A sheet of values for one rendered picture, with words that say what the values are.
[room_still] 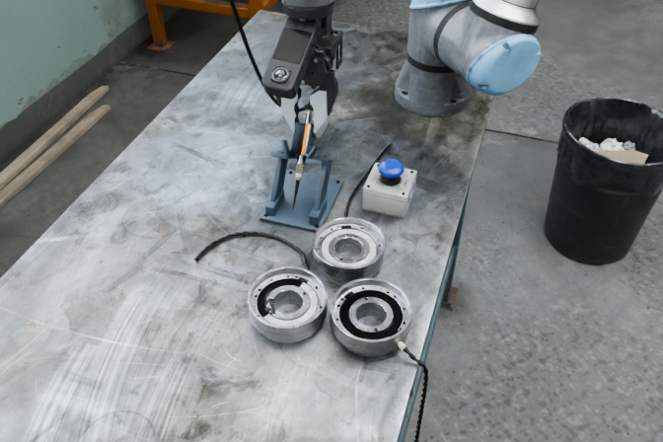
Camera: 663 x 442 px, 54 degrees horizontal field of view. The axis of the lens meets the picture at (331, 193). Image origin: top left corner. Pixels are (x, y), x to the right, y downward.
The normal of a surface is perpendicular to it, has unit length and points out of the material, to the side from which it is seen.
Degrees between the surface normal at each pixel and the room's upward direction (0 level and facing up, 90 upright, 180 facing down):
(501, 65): 97
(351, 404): 0
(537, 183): 0
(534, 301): 0
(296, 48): 27
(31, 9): 90
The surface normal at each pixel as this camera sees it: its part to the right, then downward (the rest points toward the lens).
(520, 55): 0.41, 0.69
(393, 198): -0.33, 0.62
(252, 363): 0.00, -0.76
